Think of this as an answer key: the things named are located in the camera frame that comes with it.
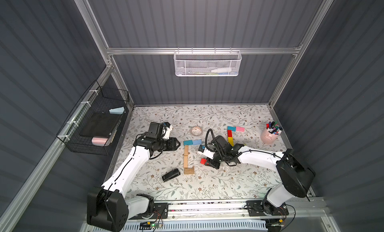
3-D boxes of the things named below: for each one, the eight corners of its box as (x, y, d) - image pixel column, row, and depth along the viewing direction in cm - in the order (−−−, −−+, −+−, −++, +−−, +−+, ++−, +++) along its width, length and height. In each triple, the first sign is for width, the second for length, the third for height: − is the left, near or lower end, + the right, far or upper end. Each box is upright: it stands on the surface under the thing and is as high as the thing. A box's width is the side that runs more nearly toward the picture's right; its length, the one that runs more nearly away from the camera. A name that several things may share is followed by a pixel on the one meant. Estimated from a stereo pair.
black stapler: (163, 182, 84) (162, 180, 82) (162, 177, 86) (161, 175, 84) (180, 175, 87) (180, 173, 85) (178, 169, 89) (178, 167, 87)
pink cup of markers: (262, 145, 100) (270, 133, 89) (258, 133, 106) (265, 121, 95) (274, 145, 100) (284, 133, 89) (270, 133, 105) (278, 121, 95)
